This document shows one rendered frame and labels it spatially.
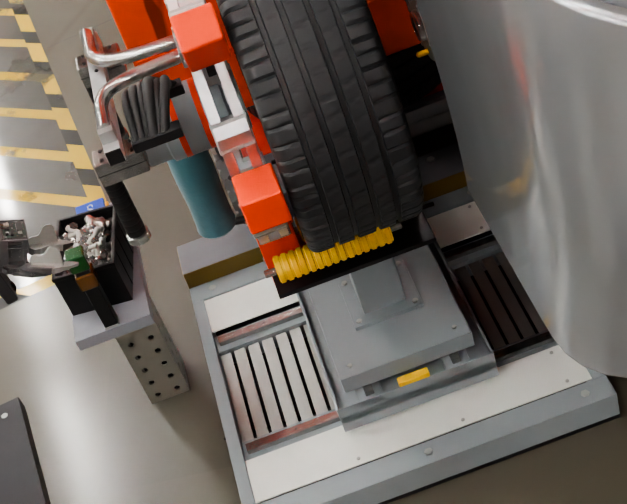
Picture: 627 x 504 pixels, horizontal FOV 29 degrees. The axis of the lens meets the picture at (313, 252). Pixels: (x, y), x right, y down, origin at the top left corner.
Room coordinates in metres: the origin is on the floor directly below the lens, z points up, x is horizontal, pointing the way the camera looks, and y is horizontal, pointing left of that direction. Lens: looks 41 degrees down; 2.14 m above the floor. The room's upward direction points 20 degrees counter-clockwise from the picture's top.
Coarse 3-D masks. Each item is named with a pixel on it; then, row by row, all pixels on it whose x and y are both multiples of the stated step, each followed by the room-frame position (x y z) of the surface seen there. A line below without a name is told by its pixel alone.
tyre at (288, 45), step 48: (240, 0) 1.81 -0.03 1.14; (288, 0) 1.79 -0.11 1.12; (336, 0) 1.77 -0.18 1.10; (240, 48) 1.75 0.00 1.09; (288, 48) 1.73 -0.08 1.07; (336, 48) 1.71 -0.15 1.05; (288, 96) 1.69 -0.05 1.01; (336, 96) 1.68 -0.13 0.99; (384, 96) 1.67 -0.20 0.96; (288, 144) 1.66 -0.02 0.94; (336, 144) 1.65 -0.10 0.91; (384, 144) 1.65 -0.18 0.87; (288, 192) 1.66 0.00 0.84; (336, 192) 1.65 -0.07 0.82; (384, 192) 1.66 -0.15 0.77; (336, 240) 1.73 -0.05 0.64
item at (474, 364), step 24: (456, 288) 1.99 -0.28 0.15; (312, 312) 2.08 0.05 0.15; (312, 336) 1.99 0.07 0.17; (480, 336) 1.83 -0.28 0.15; (456, 360) 1.76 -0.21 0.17; (480, 360) 1.75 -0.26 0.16; (336, 384) 1.84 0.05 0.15; (384, 384) 1.79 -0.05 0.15; (408, 384) 1.75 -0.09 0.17; (432, 384) 1.75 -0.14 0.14; (456, 384) 1.75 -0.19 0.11; (336, 408) 1.76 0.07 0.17; (360, 408) 1.75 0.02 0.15; (384, 408) 1.75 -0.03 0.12; (408, 408) 1.75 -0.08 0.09
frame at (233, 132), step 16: (176, 0) 1.92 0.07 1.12; (192, 0) 1.90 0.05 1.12; (224, 64) 1.79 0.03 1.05; (224, 80) 1.77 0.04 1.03; (208, 96) 1.76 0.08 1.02; (208, 112) 1.74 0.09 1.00; (240, 112) 1.73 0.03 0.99; (224, 128) 1.72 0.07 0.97; (240, 128) 1.71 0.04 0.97; (224, 144) 1.71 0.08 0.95; (240, 144) 1.71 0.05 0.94; (256, 144) 2.10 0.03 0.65; (224, 160) 1.71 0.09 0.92; (240, 160) 2.08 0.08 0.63; (256, 160) 1.71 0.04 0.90; (272, 240) 1.84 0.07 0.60
